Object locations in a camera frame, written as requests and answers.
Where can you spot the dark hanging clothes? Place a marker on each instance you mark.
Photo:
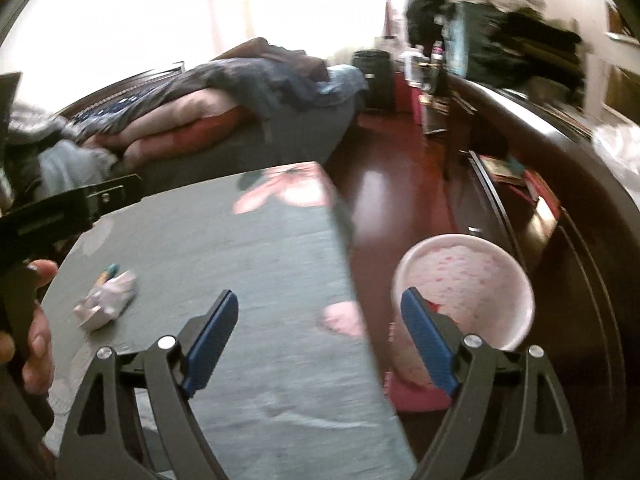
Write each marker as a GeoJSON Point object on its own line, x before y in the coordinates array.
{"type": "Point", "coordinates": [427, 5]}

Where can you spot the person's left hand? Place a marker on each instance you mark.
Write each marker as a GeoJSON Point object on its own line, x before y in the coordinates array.
{"type": "Point", "coordinates": [40, 350]}

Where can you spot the white plastic bag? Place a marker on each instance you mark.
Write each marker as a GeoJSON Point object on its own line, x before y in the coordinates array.
{"type": "Point", "coordinates": [620, 150]}

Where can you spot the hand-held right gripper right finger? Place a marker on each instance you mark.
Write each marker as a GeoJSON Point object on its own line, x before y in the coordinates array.
{"type": "Point", "coordinates": [427, 340]}

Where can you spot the red storage box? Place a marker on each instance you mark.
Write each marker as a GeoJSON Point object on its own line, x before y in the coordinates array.
{"type": "Point", "coordinates": [404, 92]}

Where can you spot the red cloth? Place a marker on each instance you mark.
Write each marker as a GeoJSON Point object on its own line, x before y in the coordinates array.
{"type": "Point", "coordinates": [420, 397]}

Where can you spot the dark wooden cabinet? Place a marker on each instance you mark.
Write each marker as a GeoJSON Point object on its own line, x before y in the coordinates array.
{"type": "Point", "coordinates": [575, 260]}

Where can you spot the pink quilt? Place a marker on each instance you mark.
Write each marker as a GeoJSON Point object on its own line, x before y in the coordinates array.
{"type": "Point", "coordinates": [190, 120]}

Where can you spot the bed with grey sheet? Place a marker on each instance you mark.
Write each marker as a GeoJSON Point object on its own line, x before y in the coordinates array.
{"type": "Point", "coordinates": [300, 135]}

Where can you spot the black suitcase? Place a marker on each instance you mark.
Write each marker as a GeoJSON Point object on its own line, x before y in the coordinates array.
{"type": "Point", "coordinates": [374, 80]}

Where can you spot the row of colourful books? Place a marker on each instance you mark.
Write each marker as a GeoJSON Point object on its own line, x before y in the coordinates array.
{"type": "Point", "coordinates": [515, 175]}

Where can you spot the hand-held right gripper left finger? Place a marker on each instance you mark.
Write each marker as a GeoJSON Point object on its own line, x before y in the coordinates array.
{"type": "Point", "coordinates": [210, 345]}

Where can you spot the teal bag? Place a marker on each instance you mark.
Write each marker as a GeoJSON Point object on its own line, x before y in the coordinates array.
{"type": "Point", "coordinates": [460, 40]}

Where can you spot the light blue cloth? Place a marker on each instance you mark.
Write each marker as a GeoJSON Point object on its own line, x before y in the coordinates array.
{"type": "Point", "coordinates": [70, 165]}

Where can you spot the crumpled white tissue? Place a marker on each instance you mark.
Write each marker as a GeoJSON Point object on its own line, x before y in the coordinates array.
{"type": "Point", "coordinates": [107, 300]}

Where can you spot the dark blue blanket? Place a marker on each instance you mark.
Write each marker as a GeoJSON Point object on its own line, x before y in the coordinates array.
{"type": "Point", "coordinates": [240, 75]}

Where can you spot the pink dotted waste bin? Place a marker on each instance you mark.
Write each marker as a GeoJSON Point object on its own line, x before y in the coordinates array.
{"type": "Point", "coordinates": [475, 280]}

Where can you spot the grey knit cloth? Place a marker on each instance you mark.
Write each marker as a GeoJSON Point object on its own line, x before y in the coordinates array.
{"type": "Point", "coordinates": [35, 120]}

